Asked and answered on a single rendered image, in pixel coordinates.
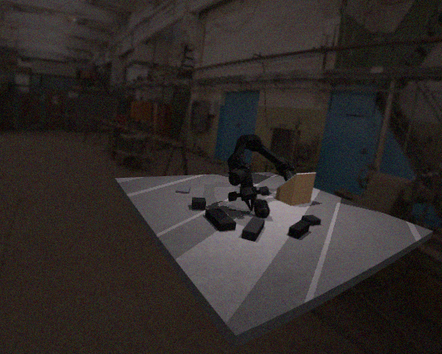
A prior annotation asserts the dark grey controller unit with green rocker switches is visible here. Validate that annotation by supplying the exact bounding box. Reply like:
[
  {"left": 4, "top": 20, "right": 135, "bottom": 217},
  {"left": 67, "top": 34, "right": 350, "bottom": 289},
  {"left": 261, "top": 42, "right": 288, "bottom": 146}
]
[{"left": 253, "top": 199, "right": 270, "bottom": 219}]

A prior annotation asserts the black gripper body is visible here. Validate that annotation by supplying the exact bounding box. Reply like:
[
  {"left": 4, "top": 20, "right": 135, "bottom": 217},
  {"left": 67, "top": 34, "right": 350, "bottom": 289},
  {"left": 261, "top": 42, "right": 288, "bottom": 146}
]
[{"left": 228, "top": 179, "right": 270, "bottom": 201}]

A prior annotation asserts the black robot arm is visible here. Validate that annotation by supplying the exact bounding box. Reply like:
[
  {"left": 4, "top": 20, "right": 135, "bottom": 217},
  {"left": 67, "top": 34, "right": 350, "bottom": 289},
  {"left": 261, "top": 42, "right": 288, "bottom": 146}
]
[{"left": 228, "top": 134, "right": 296, "bottom": 201}]

